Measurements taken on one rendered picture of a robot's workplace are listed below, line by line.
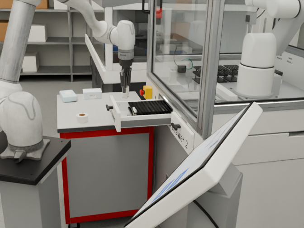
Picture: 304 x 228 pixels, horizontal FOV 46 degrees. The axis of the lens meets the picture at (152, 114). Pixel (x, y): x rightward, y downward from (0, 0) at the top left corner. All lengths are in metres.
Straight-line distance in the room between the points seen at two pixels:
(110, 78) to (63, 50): 3.46
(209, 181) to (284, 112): 0.93
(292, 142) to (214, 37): 0.65
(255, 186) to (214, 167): 0.98
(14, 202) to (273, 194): 1.23
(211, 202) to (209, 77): 0.57
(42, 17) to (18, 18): 4.32
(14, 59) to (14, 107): 0.27
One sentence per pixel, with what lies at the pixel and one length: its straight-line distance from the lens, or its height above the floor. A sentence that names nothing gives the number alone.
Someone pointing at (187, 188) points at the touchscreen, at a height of 1.13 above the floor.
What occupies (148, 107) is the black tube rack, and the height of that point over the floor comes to 0.90.
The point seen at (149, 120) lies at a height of 0.87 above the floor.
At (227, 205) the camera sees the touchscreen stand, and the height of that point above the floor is 1.00.
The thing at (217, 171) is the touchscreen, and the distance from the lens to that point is 0.81.
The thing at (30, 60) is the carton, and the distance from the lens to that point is 5.80.
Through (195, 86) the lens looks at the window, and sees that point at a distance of 1.61.
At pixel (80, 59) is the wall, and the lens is 6.16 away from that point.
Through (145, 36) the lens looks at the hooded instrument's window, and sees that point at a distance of 2.74.
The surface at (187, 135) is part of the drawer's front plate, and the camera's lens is 1.63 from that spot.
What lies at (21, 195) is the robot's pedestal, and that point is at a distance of 1.78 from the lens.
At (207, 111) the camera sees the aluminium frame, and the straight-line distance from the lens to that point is 1.48.
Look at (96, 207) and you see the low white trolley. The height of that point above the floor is 0.19.
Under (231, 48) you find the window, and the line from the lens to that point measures 1.46.
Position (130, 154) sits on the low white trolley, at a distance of 2.21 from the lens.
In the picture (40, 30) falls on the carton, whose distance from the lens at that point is 5.65.
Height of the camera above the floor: 1.57
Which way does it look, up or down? 21 degrees down
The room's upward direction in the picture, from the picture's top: 2 degrees clockwise
